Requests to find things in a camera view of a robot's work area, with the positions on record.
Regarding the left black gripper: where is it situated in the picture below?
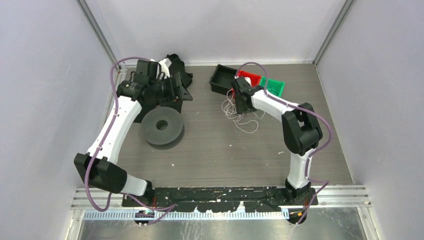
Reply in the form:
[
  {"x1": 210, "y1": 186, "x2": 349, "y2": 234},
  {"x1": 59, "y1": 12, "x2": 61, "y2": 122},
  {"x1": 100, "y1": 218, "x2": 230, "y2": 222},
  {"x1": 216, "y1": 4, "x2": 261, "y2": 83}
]
[{"x1": 149, "y1": 72, "x2": 192, "y2": 107}]

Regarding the white cable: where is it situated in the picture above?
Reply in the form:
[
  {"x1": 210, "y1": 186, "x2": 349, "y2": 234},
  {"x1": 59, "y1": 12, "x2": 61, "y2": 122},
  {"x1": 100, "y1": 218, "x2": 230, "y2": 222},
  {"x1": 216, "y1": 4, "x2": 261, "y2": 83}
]
[{"x1": 221, "y1": 89, "x2": 267, "y2": 135}]

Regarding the grey plastic cable spool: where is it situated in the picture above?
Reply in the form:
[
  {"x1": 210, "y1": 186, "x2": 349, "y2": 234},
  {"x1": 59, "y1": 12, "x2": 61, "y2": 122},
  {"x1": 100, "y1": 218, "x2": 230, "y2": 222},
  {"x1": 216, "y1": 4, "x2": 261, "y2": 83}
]
[{"x1": 141, "y1": 106, "x2": 185, "y2": 150}]

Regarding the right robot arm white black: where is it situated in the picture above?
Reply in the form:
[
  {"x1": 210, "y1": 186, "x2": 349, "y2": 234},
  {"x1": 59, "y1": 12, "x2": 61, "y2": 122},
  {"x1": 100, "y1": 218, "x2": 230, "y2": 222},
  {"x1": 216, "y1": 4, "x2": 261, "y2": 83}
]
[{"x1": 231, "y1": 77, "x2": 323, "y2": 205}]

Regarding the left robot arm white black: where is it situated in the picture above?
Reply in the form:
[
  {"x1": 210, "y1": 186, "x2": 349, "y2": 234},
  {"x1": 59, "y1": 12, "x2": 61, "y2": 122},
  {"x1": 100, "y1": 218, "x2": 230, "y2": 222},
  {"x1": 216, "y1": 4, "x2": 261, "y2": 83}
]
[{"x1": 74, "y1": 71, "x2": 193, "y2": 212}]

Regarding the red plastic bin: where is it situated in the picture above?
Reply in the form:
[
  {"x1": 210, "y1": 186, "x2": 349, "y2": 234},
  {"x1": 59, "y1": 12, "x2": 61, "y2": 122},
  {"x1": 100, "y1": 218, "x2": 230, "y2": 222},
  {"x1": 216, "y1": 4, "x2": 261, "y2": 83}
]
[{"x1": 237, "y1": 70, "x2": 262, "y2": 87}]

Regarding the black cloth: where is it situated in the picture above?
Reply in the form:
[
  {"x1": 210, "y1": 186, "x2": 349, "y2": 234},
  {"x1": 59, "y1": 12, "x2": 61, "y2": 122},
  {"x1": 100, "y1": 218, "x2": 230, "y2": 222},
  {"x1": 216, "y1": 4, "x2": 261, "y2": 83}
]
[{"x1": 134, "y1": 53, "x2": 193, "y2": 123}]

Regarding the black plastic bin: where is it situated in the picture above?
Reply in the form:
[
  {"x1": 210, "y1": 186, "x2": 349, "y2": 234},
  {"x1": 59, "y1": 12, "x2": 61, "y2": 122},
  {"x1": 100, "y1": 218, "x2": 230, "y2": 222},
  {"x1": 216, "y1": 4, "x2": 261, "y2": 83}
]
[{"x1": 209, "y1": 64, "x2": 237, "y2": 96}]

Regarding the green plastic bin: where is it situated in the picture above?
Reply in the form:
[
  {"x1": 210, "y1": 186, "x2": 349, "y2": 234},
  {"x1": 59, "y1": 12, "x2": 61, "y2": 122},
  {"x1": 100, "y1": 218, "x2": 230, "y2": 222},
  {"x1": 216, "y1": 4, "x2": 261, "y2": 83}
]
[{"x1": 258, "y1": 76, "x2": 285, "y2": 98}]

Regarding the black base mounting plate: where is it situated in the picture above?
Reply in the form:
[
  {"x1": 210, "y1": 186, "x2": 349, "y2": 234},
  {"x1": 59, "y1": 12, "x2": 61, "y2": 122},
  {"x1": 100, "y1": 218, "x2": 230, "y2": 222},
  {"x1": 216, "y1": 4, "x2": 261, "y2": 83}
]
[{"x1": 122, "y1": 186, "x2": 318, "y2": 213}]

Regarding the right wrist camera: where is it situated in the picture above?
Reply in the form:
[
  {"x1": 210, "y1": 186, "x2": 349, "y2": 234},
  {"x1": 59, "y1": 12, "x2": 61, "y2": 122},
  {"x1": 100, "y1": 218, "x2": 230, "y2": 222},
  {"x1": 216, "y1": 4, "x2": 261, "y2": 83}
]
[{"x1": 244, "y1": 77, "x2": 252, "y2": 86}]

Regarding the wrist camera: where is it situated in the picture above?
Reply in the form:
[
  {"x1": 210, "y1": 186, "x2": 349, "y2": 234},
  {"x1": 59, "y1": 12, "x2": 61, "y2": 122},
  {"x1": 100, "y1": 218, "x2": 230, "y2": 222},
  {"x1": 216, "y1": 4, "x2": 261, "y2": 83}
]
[
  {"x1": 244, "y1": 77, "x2": 252, "y2": 86},
  {"x1": 130, "y1": 59, "x2": 171, "y2": 83}
]

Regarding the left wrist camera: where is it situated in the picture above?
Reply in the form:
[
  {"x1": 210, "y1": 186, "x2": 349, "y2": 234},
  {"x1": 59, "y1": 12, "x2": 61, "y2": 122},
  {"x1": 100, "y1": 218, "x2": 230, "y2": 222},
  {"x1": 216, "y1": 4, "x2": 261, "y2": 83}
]
[{"x1": 130, "y1": 59, "x2": 171, "y2": 83}]

